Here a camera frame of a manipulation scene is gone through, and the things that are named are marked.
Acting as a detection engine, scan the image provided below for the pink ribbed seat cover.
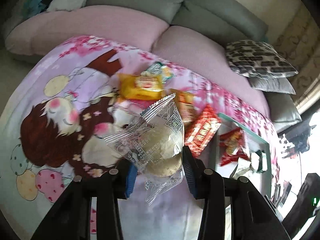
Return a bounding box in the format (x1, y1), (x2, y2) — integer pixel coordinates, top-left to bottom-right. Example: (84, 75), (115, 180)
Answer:
(5, 5), (270, 120)

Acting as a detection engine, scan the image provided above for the dark grey pillow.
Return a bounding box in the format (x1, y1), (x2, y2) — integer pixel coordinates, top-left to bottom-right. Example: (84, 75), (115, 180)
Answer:
(249, 76), (297, 95)

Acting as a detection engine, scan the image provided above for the black white patterned pillow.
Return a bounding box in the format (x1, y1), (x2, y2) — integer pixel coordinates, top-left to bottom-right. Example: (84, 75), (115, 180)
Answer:
(225, 40), (299, 78)

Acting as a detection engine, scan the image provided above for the red flower print packet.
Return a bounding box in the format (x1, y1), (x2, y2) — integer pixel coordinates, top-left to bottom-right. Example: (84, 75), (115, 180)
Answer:
(219, 127), (248, 167)

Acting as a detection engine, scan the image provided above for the yellow cake packet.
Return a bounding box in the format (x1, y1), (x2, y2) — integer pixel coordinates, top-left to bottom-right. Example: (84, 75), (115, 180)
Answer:
(117, 73), (165, 100)

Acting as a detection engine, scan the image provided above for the cartoon printed pink blanket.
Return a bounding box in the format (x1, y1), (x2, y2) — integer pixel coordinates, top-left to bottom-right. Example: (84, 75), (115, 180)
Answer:
(0, 35), (280, 240)

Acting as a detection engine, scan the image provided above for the red gold patterned packet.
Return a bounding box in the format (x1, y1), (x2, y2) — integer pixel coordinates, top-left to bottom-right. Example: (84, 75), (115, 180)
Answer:
(184, 104), (222, 157)

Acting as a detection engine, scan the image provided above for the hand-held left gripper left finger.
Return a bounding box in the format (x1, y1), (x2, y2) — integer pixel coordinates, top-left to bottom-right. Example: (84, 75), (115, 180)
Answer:
(30, 159), (138, 240)

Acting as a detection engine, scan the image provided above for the green white snack packet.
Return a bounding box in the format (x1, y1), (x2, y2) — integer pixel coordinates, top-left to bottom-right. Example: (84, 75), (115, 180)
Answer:
(140, 61), (175, 84)

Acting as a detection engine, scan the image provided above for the clear bun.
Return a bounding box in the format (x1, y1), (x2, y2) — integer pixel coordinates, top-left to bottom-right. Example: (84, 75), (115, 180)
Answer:
(104, 93), (185, 205)

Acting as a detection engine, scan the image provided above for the teal white box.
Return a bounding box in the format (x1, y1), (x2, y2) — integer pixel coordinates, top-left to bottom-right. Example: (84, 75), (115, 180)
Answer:
(209, 112), (278, 205)

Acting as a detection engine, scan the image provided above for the orange cream snack packet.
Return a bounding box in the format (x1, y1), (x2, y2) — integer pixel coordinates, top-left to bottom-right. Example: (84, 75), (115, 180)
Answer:
(171, 89), (198, 127)

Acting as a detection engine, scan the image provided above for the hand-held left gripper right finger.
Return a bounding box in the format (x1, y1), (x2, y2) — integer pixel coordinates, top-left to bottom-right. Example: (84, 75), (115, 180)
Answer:
(182, 145), (292, 240)

